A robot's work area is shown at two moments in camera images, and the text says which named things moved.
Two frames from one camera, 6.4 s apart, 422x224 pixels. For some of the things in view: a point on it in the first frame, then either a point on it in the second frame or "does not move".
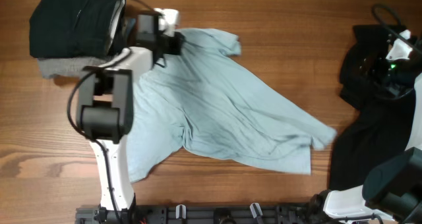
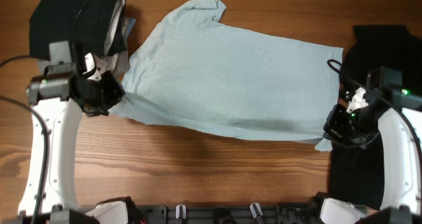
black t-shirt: (376, 125) does not move
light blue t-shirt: (203, 101) to (194, 70)
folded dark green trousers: (77, 22) does not move
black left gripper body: (167, 43) to (105, 93)
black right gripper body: (387, 76) to (347, 128)
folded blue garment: (130, 23) does not move
